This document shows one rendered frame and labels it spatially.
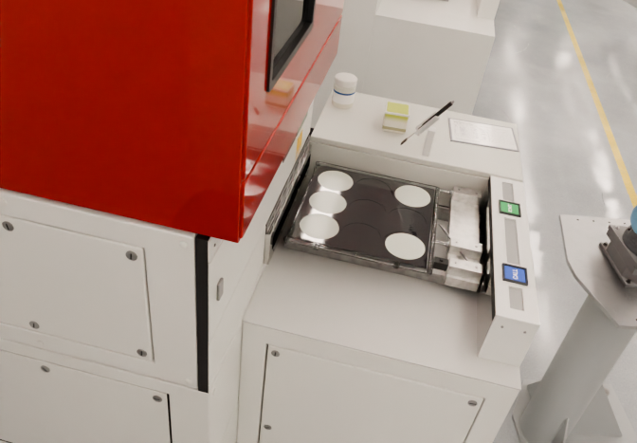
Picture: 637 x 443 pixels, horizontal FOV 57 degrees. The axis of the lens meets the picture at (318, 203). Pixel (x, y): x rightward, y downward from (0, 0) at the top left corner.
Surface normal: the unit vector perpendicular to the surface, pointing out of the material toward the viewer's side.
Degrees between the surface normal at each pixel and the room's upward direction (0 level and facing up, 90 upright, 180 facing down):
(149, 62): 90
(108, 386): 90
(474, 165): 0
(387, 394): 90
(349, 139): 0
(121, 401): 90
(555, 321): 0
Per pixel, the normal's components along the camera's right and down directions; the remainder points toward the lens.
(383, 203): 0.11, -0.79
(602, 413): 0.02, 0.60
